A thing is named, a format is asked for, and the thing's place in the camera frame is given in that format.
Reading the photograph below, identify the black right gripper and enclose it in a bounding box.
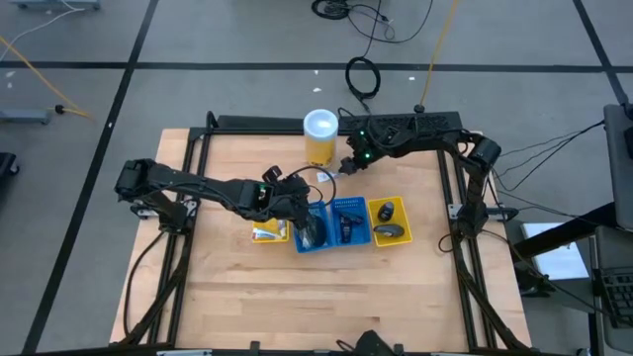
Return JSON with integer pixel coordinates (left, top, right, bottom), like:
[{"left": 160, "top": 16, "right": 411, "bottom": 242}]
[{"left": 339, "top": 126, "right": 390, "bottom": 176}]

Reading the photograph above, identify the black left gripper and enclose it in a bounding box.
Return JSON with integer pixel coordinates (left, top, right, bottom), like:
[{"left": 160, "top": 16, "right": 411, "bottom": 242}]
[{"left": 249, "top": 176, "right": 320, "bottom": 245}]

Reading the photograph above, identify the black tube red print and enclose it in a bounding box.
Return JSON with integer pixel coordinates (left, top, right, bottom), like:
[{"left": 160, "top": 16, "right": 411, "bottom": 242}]
[{"left": 338, "top": 214, "right": 354, "bottom": 244}]

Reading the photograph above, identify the blue slotted plastic basket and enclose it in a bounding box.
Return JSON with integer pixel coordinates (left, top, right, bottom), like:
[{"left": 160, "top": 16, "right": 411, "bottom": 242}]
[
  {"left": 329, "top": 196, "right": 373, "bottom": 247},
  {"left": 291, "top": 200, "right": 338, "bottom": 255}
]

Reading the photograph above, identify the yellow wipes canister white lid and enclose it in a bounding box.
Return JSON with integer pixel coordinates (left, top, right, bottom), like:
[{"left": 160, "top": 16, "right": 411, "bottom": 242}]
[{"left": 302, "top": 108, "right": 340, "bottom": 170}]

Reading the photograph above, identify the yellow slotted plastic basket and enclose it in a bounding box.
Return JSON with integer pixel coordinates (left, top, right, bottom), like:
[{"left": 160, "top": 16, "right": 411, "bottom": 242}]
[
  {"left": 250, "top": 217, "right": 291, "bottom": 244},
  {"left": 367, "top": 195, "right": 414, "bottom": 248}
]

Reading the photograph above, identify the black perforated plate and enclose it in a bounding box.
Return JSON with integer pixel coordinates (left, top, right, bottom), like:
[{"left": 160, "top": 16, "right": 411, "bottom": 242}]
[{"left": 340, "top": 112, "right": 464, "bottom": 134}]

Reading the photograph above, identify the black angular object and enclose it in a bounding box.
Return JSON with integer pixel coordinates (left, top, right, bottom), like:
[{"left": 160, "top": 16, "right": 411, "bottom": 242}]
[{"left": 335, "top": 329, "right": 398, "bottom": 356}]

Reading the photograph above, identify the white flat panel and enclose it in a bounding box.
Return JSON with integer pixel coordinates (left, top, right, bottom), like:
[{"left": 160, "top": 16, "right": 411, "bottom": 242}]
[{"left": 521, "top": 222, "right": 578, "bottom": 282}]

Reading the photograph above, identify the black metal strut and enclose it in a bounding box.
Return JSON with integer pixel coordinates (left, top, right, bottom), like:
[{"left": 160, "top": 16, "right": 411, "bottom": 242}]
[{"left": 513, "top": 201, "right": 619, "bottom": 259}]

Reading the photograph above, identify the grey monitor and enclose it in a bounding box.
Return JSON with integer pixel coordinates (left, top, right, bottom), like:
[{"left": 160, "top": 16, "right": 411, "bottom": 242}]
[{"left": 601, "top": 102, "right": 633, "bottom": 233}]

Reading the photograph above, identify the grey desk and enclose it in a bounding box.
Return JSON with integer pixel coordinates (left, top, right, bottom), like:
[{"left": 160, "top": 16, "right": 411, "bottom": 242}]
[{"left": 588, "top": 224, "right": 633, "bottom": 355}]

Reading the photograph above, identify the black keyboard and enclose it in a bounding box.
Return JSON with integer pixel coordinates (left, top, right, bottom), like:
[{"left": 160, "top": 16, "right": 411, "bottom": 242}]
[{"left": 595, "top": 269, "right": 633, "bottom": 331}]

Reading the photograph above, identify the grey stand base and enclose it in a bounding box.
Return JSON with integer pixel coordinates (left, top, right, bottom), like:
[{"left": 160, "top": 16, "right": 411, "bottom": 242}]
[
  {"left": 10, "top": 0, "right": 102, "bottom": 12},
  {"left": 0, "top": 109, "right": 52, "bottom": 126}
]

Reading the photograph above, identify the black caster base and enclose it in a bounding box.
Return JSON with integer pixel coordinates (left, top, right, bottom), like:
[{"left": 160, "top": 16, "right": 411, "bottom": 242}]
[{"left": 0, "top": 151, "right": 21, "bottom": 180}]

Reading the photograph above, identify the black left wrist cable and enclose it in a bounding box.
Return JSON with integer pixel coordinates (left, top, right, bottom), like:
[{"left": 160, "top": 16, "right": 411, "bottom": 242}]
[{"left": 285, "top": 165, "right": 338, "bottom": 205}]

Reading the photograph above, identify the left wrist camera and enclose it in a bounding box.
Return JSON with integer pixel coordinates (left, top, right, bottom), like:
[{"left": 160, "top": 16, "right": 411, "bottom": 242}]
[{"left": 260, "top": 165, "right": 284, "bottom": 184}]

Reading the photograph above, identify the black coiled floor cable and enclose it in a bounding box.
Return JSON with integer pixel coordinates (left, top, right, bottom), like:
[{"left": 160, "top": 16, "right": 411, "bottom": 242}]
[{"left": 344, "top": 55, "right": 383, "bottom": 114}]

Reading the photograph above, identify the black aluminium table frame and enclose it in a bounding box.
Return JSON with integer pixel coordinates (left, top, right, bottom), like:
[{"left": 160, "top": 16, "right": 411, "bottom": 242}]
[{"left": 118, "top": 111, "right": 533, "bottom": 356}]

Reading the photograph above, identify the yellow floor cable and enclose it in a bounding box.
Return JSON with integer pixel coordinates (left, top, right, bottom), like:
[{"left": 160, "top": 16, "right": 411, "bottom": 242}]
[
  {"left": 418, "top": 0, "right": 460, "bottom": 108},
  {"left": 0, "top": 37, "right": 95, "bottom": 123}
]

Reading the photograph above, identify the black floor cable bundle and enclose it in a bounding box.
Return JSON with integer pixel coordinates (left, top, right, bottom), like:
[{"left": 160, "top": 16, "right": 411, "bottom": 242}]
[{"left": 310, "top": 0, "right": 435, "bottom": 45}]

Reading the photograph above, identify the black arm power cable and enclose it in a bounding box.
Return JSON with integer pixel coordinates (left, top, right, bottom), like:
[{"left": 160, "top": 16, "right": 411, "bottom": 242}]
[{"left": 121, "top": 229, "right": 167, "bottom": 338}]

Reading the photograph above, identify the white floor cable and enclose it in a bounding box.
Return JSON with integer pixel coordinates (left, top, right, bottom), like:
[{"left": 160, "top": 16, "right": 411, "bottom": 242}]
[{"left": 0, "top": 7, "right": 83, "bottom": 50}]

